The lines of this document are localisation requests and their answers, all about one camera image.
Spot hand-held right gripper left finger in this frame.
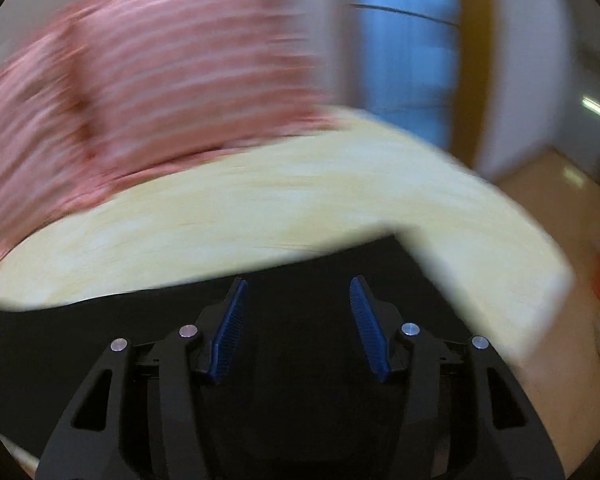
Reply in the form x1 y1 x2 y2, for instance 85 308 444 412
36 278 249 480

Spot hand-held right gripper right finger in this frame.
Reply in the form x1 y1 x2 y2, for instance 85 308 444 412
349 275 566 480

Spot black pants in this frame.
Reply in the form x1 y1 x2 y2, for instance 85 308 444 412
0 232 486 480

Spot pale yellow bed sheet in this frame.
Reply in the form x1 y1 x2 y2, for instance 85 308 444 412
0 110 576 366

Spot pink striped blanket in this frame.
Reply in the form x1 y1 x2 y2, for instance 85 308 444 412
0 0 346 271

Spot blue curtain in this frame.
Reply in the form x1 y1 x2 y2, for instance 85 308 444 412
342 0 463 151

